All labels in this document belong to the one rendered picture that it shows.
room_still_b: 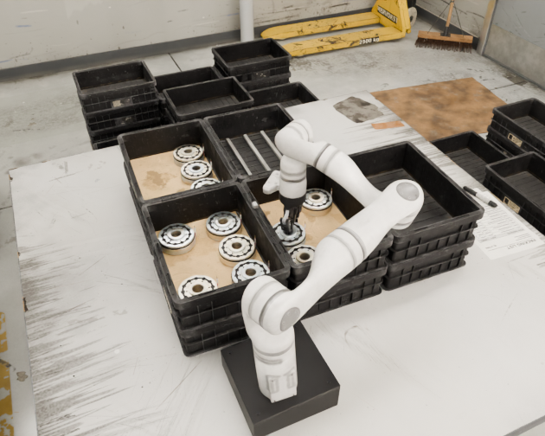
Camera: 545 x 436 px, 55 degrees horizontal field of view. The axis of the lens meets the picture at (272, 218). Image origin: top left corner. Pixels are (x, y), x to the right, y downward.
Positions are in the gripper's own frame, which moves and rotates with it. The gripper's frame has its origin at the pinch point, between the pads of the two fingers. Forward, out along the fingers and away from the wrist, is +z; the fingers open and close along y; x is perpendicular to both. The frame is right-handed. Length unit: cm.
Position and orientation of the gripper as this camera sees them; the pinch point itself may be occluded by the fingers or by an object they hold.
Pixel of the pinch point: (291, 227)
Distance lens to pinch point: 154.6
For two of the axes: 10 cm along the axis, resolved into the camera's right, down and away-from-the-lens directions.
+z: 0.0, 7.5, 6.6
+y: 3.7, -6.1, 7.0
